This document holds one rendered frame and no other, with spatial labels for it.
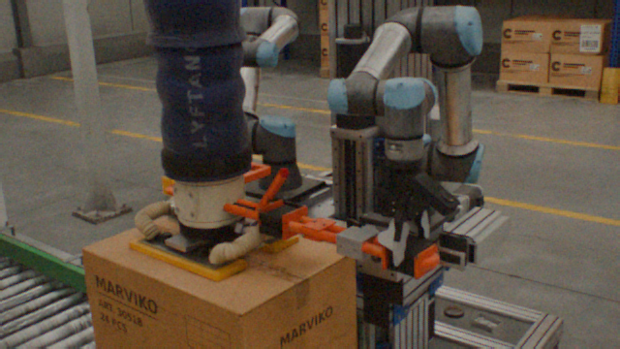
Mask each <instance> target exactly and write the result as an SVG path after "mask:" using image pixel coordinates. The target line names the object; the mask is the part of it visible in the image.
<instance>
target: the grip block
mask: <svg viewBox="0 0 620 349"><path fill-rule="evenodd" d="M258 215H259V230H260V233H261V234H265V235H268V236H271V237H274V238H280V239H281V238H282V235H283V240H287V239H289V238H292V237H294V236H296V235H298V233H296V232H292V231H289V229H288V225H289V223H290V222H291V221H293V222H295V223H299V219H300V217H301V216H305V217H308V212H307V206H302V205H298V204H295V203H291V202H287V201H286V202H284V201H283V200H280V201H278V202H275V203H273V204H271V205H268V206H264V207H262V208H260V209H258Z"/></svg>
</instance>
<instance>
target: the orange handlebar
mask: <svg viewBox="0 0 620 349"><path fill-rule="evenodd" d="M251 171H252V172H250V173H247V174H245V183H247V182H250V181H252V180H255V179H258V178H261V177H263V176H266V175H270V174H271V168H270V166H268V165H264V164H260V163H255V162H252V169H251ZM173 186H175V183H173V184H172V185H170V186H169V187H168V188H167V193H168V194H169V195H171V196H173ZM236 202H237V203H238V204H242V205H246V206H251V207H255V208H257V206H258V205H259V204H256V203H252V202H249V201H245V200H240V199H238V200H237V201H236ZM223 211H225V212H228V213H232V214H235V215H238V216H242V217H246V218H250V219H253V220H256V221H259V215H258V212H257V211H254V210H252V209H248V208H245V207H240V206H234V205H231V204H225V205H224V206H223ZM334 224H336V222H334V221H330V220H327V219H323V218H320V217H319V218H317V219H312V218H309V217H305V216H301V217H300V219H299V223H295V222H293V221H291V222H290V223H289V225H288V229H289V231H292V232H296V233H299V234H303V235H305V236H303V238H307V239H310V240H314V241H316V242H321V241H323V240H324V241H328V242H331V243H334V244H336V235H337V234H339V233H340V232H342V231H344V230H346V229H348V228H344V227H340V226H337V225H334ZM361 249H362V251H363V252H365V253H368V254H371V255H375V256H378V257H381V258H383V245H382V244H381V243H379V241H378V237H375V238H374V244H372V243H368V242H366V243H364V244H363V246H362V248H361ZM439 263H440V256H439V255H438V254H437V253H434V254H432V255H431V256H430V257H428V258H425V259H424V260H423V261H422V263H421V268H422V269H432V268H435V267H436V266H438V264H439Z"/></svg>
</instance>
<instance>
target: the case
mask: <svg viewBox="0 0 620 349"><path fill-rule="evenodd" d="M154 224H156V226H157V227H158V229H160V231H161V232H172V235H173V236H177V235H180V234H181V233H180V229H179V224H176V223H173V222H170V221H168V217H167V216H165V217H163V218H160V219H157V220H155V221H154ZM143 236H145V235H144V234H143V233H142V232H141V231H140V230H139V229H138V228H134V229H132V230H129V231H126V232H124V233H121V234H118V235H116V236H112V237H109V238H105V239H102V240H100V241H97V242H94V243H92V244H89V245H86V246H84V248H82V249H81V250H82V257H83V263H84V269H85V276H86V283H87V290H88V297H89V303H90V311H91V318H92V324H93V331H94V337H95V344H96V349H357V278H356V259H355V258H351V257H347V256H344V255H341V254H337V253H336V245H334V244H330V243H327V242H323V241H321V242H316V241H314V240H310V239H307V238H303V236H302V235H297V236H299V242H298V243H296V244H294V245H292V246H290V247H288V248H286V249H284V250H282V251H280V252H278V253H276V254H271V253H268V252H265V251H262V250H260V249H258V250H256V249H252V250H251V251H249V252H248V253H244V255H240V257H237V258H239V259H242V260H245V261H246V262H247V268H246V269H244V270H241V271H239V272H237V273H235V274H233V275H231V277H228V278H226V279H224V280H222V281H220V282H218V283H217V282H214V281H212V280H209V279H207V278H204V277H201V276H199V275H196V274H194V273H191V272H189V271H187V270H183V269H180V268H178V267H177V266H175V265H172V264H169V263H166V262H164V261H161V260H159V259H156V258H154V257H151V256H149V255H146V254H143V253H141V252H138V251H137V250H134V249H132V248H130V247H129V242H130V241H131V240H134V239H137V238H141V237H143Z"/></svg>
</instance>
